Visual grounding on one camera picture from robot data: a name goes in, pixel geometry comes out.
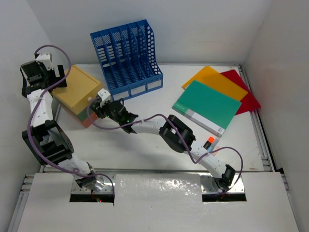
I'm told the yellow drawer box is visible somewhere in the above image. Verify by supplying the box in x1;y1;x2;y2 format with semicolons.
52;65;103;115

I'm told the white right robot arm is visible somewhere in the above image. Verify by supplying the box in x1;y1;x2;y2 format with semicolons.
86;97;236;193

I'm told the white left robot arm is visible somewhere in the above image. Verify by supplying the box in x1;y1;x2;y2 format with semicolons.
20;59;97;190

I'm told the pink bottom drawer box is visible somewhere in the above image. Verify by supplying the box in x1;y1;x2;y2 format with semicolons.
82;114;98;128

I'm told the blue file organizer rack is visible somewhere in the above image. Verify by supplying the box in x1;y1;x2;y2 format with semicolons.
90;20;163;100

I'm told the green folder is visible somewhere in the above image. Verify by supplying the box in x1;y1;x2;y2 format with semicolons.
172;81;241;137

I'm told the orange folder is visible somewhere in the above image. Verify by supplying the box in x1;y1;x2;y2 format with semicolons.
182;66;248;101

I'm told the black orange highlighter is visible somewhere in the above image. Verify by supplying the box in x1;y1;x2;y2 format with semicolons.
203;136;215;150

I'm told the pink eraser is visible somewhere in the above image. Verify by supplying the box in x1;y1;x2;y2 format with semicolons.
212;146;220;153

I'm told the red folder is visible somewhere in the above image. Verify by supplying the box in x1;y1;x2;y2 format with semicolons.
221;70;261;115

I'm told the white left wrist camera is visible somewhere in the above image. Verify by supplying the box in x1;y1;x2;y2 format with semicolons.
35;53;54;71

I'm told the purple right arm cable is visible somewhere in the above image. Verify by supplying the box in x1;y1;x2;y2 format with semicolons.
86;96;243;195

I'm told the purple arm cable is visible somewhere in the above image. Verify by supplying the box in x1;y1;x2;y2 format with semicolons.
27;45;115;194
86;96;243;195

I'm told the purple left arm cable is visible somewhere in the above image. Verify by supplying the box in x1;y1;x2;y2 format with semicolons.
27;45;115;194

